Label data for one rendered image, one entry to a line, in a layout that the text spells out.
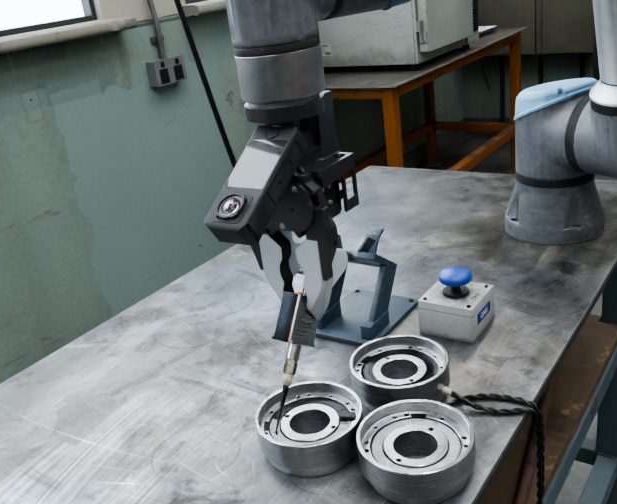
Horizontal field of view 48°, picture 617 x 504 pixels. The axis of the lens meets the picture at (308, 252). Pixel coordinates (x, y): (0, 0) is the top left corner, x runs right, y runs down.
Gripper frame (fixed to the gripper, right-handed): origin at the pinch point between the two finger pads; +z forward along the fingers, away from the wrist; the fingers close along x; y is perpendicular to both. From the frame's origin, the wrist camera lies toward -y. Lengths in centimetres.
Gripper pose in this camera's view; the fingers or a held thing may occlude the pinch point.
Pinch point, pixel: (300, 308)
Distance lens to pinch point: 67.8
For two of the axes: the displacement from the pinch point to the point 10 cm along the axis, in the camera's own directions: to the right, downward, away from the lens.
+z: 1.3, 9.1, 3.9
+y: 5.5, -3.9, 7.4
